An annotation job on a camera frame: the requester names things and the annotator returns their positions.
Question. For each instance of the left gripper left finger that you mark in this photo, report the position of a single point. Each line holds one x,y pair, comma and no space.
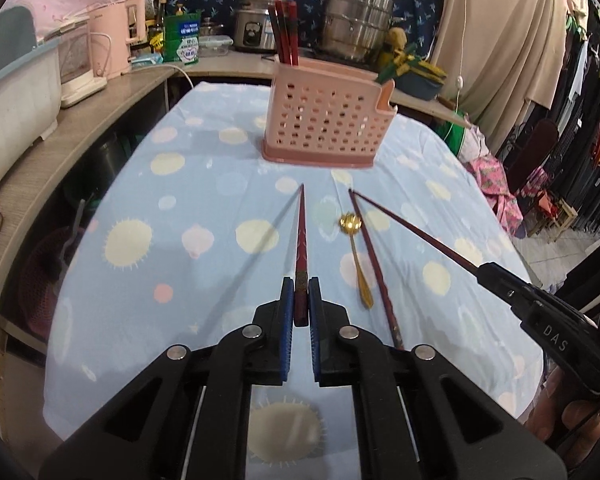
186,415

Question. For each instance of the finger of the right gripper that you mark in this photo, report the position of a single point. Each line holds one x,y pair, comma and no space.
502,283

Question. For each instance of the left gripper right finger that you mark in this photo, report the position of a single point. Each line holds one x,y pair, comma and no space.
416,415

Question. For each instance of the dark red patterned chopstick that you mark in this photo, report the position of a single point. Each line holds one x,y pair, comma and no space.
301,280

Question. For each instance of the right hand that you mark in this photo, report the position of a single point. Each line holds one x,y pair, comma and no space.
556,406

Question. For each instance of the dark red chopstick on table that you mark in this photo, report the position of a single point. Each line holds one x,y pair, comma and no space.
393,323

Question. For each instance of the small wooden stool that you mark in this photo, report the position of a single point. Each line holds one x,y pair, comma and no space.
552,213

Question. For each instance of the pink floral cloth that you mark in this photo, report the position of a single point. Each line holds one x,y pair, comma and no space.
490,176

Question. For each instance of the gold spoon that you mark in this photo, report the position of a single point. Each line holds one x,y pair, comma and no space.
350,223

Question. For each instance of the blue polka dot tablecloth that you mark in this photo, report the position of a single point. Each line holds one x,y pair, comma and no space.
199,229

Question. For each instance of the blue yellow stacked bowls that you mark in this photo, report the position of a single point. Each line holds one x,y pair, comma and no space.
420,79

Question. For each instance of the beige hanging cloth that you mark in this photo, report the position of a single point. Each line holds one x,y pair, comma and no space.
501,57

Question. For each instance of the pink perforated utensil holder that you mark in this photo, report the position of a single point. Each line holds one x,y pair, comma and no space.
326,115

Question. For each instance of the stainless steel steamer pot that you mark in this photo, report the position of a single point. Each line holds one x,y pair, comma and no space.
354,30

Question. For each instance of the red chopsticks in holder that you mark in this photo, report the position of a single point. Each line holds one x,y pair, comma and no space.
284,20

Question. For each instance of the white blue plastic bin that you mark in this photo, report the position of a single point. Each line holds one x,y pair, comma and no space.
30,90

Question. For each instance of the white appliance with glass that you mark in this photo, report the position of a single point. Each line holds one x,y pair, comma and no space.
77,77

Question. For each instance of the silver rice cooker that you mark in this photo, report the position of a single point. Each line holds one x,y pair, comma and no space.
253,28

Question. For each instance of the pink electric kettle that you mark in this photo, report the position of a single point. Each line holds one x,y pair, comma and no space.
114,27

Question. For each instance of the glass food container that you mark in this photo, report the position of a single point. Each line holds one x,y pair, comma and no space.
214,46

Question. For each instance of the green white can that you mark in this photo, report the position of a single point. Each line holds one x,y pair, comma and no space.
181,38

